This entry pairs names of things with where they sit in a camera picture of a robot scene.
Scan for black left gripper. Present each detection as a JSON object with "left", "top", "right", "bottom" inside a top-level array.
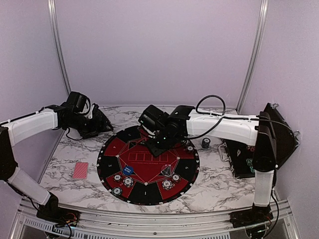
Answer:
[{"left": 66, "top": 114, "right": 113, "bottom": 139}]

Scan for blue white chip stack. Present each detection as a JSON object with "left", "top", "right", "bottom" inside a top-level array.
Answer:
[{"left": 201, "top": 137, "right": 211, "bottom": 149}]

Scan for blue small blind button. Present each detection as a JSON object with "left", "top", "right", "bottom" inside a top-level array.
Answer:
[{"left": 123, "top": 165, "right": 135, "bottom": 176}]

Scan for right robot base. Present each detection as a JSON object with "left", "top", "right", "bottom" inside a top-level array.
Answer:
[{"left": 230, "top": 204, "right": 274, "bottom": 239}]

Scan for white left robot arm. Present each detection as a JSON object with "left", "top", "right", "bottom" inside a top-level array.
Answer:
[{"left": 0, "top": 92, "right": 113, "bottom": 222}]

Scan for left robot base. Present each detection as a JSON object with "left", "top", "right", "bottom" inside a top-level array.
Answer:
[{"left": 36, "top": 203, "right": 80, "bottom": 227}]

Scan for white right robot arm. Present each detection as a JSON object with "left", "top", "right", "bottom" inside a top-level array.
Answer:
[{"left": 138, "top": 105, "right": 277, "bottom": 223}]

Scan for clear round dealer button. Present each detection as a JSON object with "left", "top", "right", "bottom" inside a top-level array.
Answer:
[{"left": 159, "top": 164, "right": 175, "bottom": 177}]

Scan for red playing card deck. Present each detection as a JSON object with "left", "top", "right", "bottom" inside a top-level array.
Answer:
[{"left": 72, "top": 162, "right": 89, "bottom": 179}]

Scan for round red black poker mat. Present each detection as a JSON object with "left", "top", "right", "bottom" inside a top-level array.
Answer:
[{"left": 97, "top": 125, "right": 200, "bottom": 206}]

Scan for black poker chip case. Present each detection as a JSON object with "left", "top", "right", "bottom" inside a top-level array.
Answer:
[{"left": 222, "top": 103, "right": 299, "bottom": 178}]

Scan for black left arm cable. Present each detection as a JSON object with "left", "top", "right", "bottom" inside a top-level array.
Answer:
[{"left": 0, "top": 106, "right": 55, "bottom": 125}]

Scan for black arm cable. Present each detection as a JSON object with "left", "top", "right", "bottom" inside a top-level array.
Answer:
[
  {"left": 192, "top": 95, "right": 300, "bottom": 150},
  {"left": 0, "top": 106, "right": 55, "bottom": 125}
]

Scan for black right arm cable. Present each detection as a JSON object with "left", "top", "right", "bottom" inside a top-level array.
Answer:
[{"left": 192, "top": 95, "right": 300, "bottom": 150}]

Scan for right aluminium frame post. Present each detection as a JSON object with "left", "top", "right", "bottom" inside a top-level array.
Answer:
[{"left": 236, "top": 0, "right": 269, "bottom": 113}]

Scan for aluminium frame post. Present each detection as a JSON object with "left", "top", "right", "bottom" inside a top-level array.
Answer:
[
  {"left": 47, "top": 0, "right": 72, "bottom": 95},
  {"left": 236, "top": 0, "right": 269, "bottom": 113}
]

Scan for left aluminium frame post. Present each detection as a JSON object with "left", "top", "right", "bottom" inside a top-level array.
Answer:
[{"left": 47, "top": 0, "right": 72, "bottom": 95}]

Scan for aluminium front rail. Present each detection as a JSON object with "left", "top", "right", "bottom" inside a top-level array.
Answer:
[{"left": 8, "top": 199, "right": 301, "bottom": 239}]

